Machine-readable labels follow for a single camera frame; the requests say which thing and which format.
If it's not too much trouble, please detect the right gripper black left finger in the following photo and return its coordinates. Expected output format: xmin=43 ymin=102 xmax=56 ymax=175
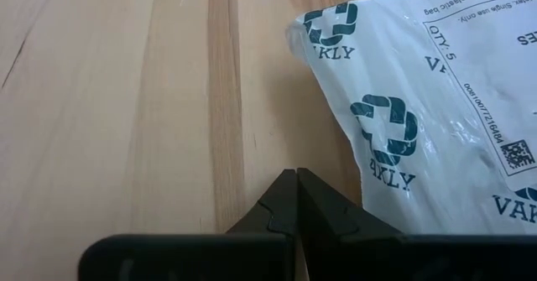
xmin=77 ymin=168 xmax=299 ymax=281

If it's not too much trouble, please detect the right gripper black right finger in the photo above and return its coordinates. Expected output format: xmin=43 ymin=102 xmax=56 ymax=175
xmin=296 ymin=167 xmax=537 ymax=281

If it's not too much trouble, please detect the white printed plastic bag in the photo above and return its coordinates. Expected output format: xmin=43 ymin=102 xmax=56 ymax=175
xmin=285 ymin=0 xmax=537 ymax=237

